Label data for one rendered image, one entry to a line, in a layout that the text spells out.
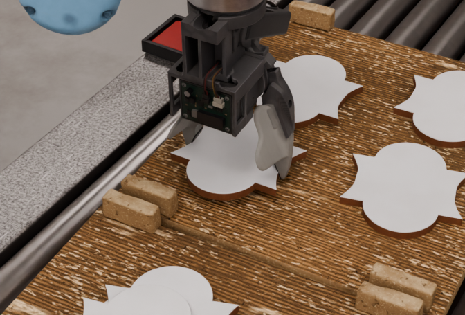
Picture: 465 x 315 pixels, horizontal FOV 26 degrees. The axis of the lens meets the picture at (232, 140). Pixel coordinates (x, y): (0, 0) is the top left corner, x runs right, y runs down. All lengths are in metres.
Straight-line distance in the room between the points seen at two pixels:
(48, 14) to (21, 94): 2.11
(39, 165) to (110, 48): 1.88
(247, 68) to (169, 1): 2.28
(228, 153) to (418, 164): 0.20
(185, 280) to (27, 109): 1.89
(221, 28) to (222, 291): 0.24
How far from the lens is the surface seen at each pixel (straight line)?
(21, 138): 2.67
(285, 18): 1.01
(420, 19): 1.36
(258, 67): 0.93
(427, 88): 1.18
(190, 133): 1.05
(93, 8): 0.71
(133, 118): 1.17
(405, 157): 1.07
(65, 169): 1.11
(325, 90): 1.16
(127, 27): 3.08
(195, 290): 0.91
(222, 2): 0.87
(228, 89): 0.90
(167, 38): 1.28
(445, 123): 1.13
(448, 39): 1.32
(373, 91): 1.18
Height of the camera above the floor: 1.62
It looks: 38 degrees down
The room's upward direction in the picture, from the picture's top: straight up
